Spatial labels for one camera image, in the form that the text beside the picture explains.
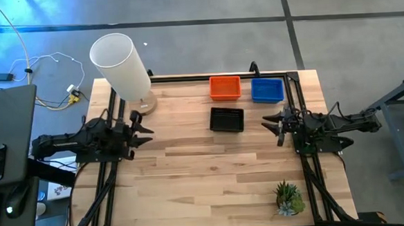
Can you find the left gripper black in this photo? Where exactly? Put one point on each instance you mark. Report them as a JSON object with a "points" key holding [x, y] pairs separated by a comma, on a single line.
{"points": [[128, 137]]}

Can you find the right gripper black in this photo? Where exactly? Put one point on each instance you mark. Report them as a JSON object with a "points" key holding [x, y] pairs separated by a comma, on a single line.
{"points": [[289, 124]]}

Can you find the blue slotted plastic basket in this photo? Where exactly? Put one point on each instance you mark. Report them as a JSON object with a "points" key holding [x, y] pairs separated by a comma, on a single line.
{"points": [[267, 90]]}

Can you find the orange slotted plastic basket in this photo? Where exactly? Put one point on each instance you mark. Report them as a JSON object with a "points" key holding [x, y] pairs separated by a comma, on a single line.
{"points": [[225, 88]]}

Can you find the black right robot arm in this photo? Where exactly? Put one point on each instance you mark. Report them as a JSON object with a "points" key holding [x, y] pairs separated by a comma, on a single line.
{"points": [[348, 121]]}

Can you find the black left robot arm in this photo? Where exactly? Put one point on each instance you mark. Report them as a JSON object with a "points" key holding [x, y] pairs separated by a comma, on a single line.
{"points": [[61, 142]]}

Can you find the black slotted plastic basket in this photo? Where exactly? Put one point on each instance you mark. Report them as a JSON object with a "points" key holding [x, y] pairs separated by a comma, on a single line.
{"points": [[226, 119]]}

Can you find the white shade table lamp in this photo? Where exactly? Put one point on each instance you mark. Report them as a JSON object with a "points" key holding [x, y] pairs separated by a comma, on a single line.
{"points": [[120, 65]]}

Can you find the small green succulent plant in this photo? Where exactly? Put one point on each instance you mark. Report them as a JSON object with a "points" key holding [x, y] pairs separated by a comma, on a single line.
{"points": [[289, 198]]}

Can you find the white and yellow plug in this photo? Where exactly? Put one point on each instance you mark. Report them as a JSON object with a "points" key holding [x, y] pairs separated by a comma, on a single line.
{"points": [[73, 93]]}

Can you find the white printed box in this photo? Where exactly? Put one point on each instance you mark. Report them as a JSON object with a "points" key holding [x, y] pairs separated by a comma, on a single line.
{"points": [[60, 191]]}

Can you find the white cup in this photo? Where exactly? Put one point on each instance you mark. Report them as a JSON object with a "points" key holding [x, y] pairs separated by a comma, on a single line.
{"points": [[41, 209]]}

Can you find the grey desk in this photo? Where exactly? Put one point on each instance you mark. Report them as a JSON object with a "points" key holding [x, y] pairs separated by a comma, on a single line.
{"points": [[8, 116]]}

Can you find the black computer mouse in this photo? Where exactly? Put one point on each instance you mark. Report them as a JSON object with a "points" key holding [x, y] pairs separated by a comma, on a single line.
{"points": [[16, 202]]}

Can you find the black aluminium table frame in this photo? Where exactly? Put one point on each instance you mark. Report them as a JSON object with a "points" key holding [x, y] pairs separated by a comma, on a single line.
{"points": [[186, 78]]}

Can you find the grey metal table frame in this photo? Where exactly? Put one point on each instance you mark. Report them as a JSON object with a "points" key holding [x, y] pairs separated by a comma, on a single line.
{"points": [[395, 137]]}

